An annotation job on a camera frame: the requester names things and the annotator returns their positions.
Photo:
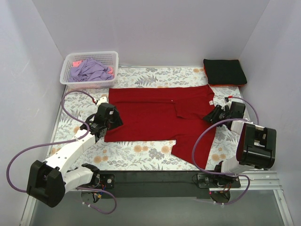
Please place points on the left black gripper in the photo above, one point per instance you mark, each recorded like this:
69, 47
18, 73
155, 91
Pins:
115, 120

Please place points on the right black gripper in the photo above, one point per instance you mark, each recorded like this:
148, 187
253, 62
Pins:
217, 113

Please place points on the red t shirt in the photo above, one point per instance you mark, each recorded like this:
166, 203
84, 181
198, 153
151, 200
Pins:
156, 114

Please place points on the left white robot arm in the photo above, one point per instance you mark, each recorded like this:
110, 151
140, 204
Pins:
51, 179

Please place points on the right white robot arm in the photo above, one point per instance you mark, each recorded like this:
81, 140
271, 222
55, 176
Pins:
257, 144

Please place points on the floral patterned table mat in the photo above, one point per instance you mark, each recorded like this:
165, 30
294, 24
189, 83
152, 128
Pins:
142, 155

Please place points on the folded black t shirt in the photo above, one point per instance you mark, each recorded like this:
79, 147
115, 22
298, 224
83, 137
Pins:
222, 63

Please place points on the purple t shirt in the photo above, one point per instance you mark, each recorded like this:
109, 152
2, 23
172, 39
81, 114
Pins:
90, 70

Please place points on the white plastic laundry basket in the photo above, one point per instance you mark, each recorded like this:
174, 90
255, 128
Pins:
108, 58

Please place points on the pink t shirt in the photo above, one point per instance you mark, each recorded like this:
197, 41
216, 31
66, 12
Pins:
76, 63

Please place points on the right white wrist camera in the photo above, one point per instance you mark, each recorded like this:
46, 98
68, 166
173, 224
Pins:
227, 104

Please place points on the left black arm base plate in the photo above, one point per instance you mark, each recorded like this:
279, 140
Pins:
104, 181

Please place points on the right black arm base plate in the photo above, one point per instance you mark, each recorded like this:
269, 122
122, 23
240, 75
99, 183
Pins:
218, 186

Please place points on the aluminium frame rail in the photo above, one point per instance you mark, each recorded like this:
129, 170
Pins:
176, 183

